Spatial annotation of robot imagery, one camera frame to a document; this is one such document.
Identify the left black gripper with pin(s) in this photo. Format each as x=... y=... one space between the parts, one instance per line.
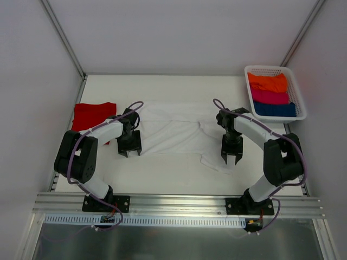
x=129 y=144

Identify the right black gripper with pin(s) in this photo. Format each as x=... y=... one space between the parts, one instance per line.
x=232 y=148

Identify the white t shirt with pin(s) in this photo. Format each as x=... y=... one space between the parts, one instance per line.
x=183 y=127

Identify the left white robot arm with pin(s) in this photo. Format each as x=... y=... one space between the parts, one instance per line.
x=77 y=156

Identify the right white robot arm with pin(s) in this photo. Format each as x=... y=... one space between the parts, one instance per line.
x=282 y=160

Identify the blue t shirt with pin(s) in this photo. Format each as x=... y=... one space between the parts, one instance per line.
x=275 y=110

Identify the folded red t shirt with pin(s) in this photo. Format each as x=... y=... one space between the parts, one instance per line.
x=90 y=115

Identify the pink t shirt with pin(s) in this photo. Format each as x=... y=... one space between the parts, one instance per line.
x=270 y=98

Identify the white plastic basket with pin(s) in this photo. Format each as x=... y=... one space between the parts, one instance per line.
x=293 y=92

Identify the orange t shirt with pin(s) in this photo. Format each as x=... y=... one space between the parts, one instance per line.
x=276 y=84

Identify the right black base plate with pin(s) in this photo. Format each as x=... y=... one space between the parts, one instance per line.
x=244 y=206

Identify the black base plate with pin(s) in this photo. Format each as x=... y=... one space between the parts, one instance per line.
x=92 y=205
x=244 y=206

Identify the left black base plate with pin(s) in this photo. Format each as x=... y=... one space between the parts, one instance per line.
x=92 y=205

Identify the white slotted cable duct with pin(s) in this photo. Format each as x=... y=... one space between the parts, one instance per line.
x=90 y=219

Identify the aluminium mounting rail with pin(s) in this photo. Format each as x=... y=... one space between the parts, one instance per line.
x=301 y=207

